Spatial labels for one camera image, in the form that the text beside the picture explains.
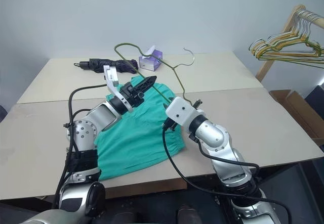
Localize yellow wire hanger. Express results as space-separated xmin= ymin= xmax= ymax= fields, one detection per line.
xmin=254 ymin=11 xmax=322 ymax=59

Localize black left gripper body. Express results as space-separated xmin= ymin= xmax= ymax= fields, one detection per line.
xmin=118 ymin=81 xmax=145 ymax=108

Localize wooden clothes rack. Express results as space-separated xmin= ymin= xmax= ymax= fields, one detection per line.
xmin=255 ymin=4 xmax=324 ymax=83

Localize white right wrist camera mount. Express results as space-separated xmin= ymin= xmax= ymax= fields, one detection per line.
xmin=165 ymin=96 xmax=205 ymax=130

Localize brown cardboard box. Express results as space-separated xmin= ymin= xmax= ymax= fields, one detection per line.
xmin=269 ymin=89 xmax=324 ymax=144

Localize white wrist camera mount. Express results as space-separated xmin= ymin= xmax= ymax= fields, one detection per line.
xmin=165 ymin=96 xmax=205 ymax=130
xmin=102 ymin=65 xmax=134 ymax=113

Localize short black right arm cable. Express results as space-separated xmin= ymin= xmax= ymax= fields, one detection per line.
xmin=188 ymin=132 xmax=261 ymax=184

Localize white wire hanger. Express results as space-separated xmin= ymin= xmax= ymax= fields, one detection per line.
xmin=249 ymin=9 xmax=317 ymax=52

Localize black folded umbrella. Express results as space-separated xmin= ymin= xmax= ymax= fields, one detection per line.
xmin=73 ymin=58 xmax=140 ymax=74

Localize green wire hanger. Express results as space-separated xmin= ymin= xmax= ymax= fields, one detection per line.
xmin=113 ymin=42 xmax=196 ymax=106

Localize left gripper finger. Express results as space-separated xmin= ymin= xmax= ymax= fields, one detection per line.
xmin=131 ymin=75 xmax=158 ymax=95

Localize bunch of wire hangers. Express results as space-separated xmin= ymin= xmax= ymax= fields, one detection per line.
xmin=258 ymin=13 xmax=324 ymax=69

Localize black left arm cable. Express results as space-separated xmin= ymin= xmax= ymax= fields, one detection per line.
xmin=51 ymin=83 xmax=108 ymax=211

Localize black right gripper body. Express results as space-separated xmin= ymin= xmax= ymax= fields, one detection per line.
xmin=161 ymin=99 xmax=204 ymax=133

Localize green shorts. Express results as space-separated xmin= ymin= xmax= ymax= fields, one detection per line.
xmin=94 ymin=75 xmax=187 ymax=182

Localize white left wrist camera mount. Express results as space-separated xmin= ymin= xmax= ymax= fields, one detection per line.
xmin=102 ymin=65 xmax=134 ymax=113

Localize purple tissue box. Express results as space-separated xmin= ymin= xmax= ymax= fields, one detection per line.
xmin=138 ymin=45 xmax=164 ymax=72

